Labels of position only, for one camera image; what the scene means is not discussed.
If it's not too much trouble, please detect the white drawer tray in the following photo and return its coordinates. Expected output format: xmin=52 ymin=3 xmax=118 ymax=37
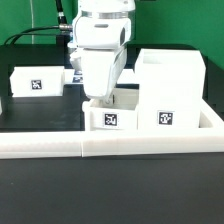
xmin=82 ymin=88 xmax=139 ymax=131
xmin=10 ymin=66 xmax=64 ymax=97

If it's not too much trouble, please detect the white front drawer tray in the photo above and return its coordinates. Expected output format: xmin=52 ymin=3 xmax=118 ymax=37
xmin=82 ymin=88 xmax=139 ymax=131

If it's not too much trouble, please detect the white L-shaped fence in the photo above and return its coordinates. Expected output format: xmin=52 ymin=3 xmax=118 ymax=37
xmin=0 ymin=103 xmax=224 ymax=159

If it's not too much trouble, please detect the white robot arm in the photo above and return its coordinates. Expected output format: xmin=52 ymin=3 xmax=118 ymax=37
xmin=70 ymin=0 xmax=136 ymax=103

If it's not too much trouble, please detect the black cable bundle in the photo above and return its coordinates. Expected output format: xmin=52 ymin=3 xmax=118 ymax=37
xmin=2 ymin=23 xmax=73 ymax=46

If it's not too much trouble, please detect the fiducial marker sheet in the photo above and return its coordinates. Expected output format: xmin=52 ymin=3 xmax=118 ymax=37
xmin=64 ymin=69 xmax=138 ymax=85

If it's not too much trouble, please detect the white drawer cabinet box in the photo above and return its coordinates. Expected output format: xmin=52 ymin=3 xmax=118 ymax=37
xmin=135 ymin=49 xmax=206 ymax=130

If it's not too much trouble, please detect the white rear drawer tray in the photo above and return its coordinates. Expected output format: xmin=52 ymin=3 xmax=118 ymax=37
xmin=10 ymin=66 xmax=64 ymax=97

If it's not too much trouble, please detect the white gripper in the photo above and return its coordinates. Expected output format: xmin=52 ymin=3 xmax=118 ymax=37
xmin=81 ymin=46 xmax=127 ymax=106

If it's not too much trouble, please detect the black vertical cable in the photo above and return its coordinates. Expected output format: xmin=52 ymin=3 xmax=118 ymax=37
xmin=55 ymin=0 xmax=68 ymax=26

